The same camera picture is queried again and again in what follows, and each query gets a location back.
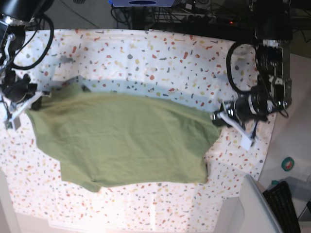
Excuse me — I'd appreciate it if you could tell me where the green tape roll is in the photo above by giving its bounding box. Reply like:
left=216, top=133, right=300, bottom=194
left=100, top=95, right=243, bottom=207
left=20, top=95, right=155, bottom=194
left=281, top=157, right=294, bottom=172

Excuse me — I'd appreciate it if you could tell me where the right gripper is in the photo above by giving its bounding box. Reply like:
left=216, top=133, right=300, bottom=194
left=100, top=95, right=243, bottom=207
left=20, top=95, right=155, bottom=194
left=2, top=74, right=42, bottom=111

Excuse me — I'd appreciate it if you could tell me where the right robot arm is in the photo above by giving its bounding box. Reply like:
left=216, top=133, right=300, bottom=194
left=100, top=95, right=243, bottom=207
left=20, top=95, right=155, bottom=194
left=0, top=0, right=54, bottom=104

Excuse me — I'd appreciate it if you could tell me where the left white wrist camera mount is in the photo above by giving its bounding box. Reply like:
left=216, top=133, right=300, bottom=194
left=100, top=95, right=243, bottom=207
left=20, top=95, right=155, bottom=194
left=210, top=109, right=259, bottom=150

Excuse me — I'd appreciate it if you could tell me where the black keyboard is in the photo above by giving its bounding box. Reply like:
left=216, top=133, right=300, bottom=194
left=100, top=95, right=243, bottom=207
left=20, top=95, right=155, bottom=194
left=263, top=181, right=301, bottom=233

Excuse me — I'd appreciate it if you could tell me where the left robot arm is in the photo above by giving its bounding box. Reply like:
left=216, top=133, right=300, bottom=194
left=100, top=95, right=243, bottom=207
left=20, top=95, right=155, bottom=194
left=211, top=0, right=293, bottom=128

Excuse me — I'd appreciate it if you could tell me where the grey plastic bin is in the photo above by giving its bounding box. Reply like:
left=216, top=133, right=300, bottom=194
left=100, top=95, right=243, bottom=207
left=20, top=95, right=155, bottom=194
left=239, top=175, right=283, bottom=233

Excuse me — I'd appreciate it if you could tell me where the terrazzo pattern table cloth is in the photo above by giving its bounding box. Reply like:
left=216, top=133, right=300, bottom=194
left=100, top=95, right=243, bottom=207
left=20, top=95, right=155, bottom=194
left=0, top=30, right=276, bottom=232

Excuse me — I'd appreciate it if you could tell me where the green t-shirt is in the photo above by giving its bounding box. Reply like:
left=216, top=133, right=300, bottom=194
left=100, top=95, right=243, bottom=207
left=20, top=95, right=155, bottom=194
left=26, top=84, right=220, bottom=192

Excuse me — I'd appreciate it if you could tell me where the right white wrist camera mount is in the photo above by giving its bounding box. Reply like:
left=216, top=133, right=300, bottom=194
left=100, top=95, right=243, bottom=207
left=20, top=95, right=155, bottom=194
left=3, top=91, right=51, bottom=131

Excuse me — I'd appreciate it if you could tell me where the blue box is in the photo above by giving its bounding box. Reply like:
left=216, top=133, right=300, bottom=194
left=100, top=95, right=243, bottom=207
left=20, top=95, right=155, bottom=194
left=108, top=0, right=180, bottom=7

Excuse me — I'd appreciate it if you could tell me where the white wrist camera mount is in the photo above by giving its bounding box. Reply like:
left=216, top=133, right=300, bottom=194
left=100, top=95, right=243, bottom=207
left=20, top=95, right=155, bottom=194
left=3, top=91, right=51, bottom=131
left=210, top=109, right=259, bottom=150

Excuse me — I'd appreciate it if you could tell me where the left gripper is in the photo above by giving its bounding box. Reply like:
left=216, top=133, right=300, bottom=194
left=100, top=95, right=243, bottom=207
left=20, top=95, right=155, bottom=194
left=212, top=94, right=269, bottom=128

